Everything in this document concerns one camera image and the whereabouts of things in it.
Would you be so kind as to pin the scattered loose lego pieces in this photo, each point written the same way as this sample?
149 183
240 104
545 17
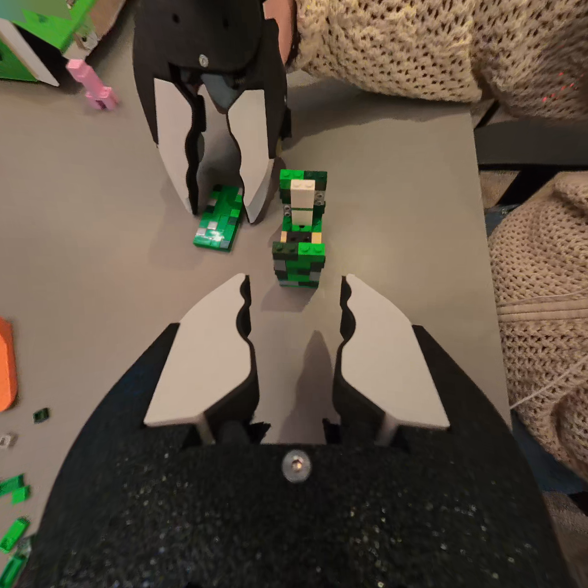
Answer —
16 533

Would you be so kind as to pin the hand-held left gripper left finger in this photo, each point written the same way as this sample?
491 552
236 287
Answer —
206 358

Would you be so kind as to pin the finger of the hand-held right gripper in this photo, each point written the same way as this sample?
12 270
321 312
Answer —
172 128
252 138

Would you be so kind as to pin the orange plastic piece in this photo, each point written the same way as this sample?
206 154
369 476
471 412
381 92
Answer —
7 363

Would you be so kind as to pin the person's right forearm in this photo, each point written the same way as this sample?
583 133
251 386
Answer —
390 46

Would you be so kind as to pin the pink lego pig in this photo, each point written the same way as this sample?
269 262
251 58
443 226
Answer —
92 85

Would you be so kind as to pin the black chair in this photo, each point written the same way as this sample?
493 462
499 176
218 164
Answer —
528 142

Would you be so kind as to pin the hollow green lego build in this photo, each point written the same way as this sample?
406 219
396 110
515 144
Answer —
298 266

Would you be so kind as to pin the green lego set box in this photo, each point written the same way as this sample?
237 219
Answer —
50 32

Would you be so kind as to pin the person's right hand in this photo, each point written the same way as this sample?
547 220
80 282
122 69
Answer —
284 23

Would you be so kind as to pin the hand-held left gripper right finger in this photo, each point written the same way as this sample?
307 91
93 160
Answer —
390 367

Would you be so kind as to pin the green lego panel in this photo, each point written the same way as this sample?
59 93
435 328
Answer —
218 220

